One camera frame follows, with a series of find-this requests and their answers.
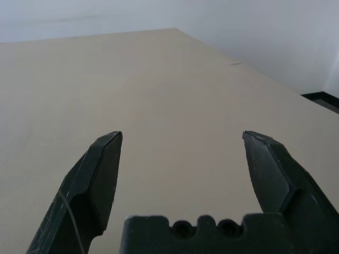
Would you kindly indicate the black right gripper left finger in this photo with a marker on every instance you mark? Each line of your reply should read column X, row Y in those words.
column 79, row 190

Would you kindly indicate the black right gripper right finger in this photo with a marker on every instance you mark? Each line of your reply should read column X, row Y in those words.
column 278, row 174

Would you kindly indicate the black baseboard strip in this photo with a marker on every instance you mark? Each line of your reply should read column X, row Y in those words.
column 323, row 95

